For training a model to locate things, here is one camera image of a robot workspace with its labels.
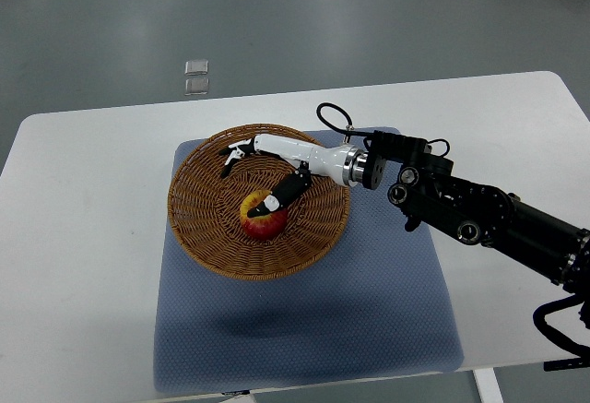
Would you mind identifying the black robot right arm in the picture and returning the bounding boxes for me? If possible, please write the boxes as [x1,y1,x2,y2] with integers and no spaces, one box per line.
[338,124,589,371]

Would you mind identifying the white table leg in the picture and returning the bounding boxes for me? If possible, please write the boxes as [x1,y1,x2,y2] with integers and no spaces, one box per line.
[472,368,504,403]

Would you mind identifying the blue grey quilted mat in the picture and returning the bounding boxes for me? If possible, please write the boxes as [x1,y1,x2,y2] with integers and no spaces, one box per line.
[153,163,464,395]

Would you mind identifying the black table control panel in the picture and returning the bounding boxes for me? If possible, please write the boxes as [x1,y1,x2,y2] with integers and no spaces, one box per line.
[543,357,590,372]

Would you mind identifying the red yellow apple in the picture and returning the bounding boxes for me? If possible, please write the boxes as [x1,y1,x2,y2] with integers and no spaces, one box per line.
[239,190,289,241]

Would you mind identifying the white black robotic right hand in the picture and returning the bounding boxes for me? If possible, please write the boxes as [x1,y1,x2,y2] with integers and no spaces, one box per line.
[218,134,368,219]

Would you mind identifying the upper metal floor plate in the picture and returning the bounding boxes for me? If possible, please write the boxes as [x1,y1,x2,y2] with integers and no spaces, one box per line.
[184,59,209,76]

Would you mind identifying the brown wicker basket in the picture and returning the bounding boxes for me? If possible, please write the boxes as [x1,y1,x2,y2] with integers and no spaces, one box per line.
[168,124,350,280]

